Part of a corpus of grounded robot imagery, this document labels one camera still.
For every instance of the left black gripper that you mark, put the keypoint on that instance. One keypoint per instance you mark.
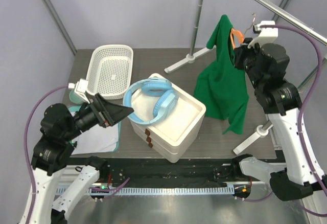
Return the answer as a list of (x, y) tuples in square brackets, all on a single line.
[(107, 113)]

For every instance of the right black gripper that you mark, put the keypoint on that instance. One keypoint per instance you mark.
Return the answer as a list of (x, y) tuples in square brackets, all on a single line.
[(241, 51)]

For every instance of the orange clothes hanger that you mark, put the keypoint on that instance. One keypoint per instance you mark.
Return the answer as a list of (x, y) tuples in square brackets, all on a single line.
[(238, 34)]

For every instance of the green t shirt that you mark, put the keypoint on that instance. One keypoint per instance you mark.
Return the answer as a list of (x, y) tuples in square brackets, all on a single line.
[(220, 86)]

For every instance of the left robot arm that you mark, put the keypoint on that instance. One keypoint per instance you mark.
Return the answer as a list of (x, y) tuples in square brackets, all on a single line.
[(52, 152)]

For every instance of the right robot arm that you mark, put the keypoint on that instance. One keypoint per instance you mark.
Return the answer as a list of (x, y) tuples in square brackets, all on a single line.
[(266, 67)]

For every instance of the teal bordered mat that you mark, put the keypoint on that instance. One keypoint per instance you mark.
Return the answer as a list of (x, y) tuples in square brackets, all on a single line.
[(117, 137)]

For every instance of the green plastic cup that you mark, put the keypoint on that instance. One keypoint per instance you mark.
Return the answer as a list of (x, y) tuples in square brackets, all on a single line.
[(76, 97)]

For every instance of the white perforated plastic basket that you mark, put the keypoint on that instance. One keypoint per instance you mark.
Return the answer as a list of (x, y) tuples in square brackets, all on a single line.
[(109, 71)]

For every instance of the white stacked storage box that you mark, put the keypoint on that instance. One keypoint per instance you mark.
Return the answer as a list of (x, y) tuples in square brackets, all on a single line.
[(174, 135)]

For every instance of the metal clothes rack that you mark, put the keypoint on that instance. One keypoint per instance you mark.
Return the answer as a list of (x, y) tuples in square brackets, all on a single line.
[(279, 12)]

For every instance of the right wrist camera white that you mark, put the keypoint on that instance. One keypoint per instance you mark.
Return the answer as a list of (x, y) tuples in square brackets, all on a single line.
[(267, 33)]

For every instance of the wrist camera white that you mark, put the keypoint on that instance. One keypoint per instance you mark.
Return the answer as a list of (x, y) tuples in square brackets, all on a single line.
[(267, 33), (81, 87)]

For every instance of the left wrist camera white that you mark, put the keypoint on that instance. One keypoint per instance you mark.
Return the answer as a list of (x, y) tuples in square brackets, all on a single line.
[(81, 87)]

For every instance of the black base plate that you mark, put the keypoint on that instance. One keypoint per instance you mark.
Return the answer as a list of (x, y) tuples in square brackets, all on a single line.
[(160, 173)]

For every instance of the white slotted cable duct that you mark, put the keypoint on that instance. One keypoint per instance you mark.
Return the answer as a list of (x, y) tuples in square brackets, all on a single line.
[(228, 190)]

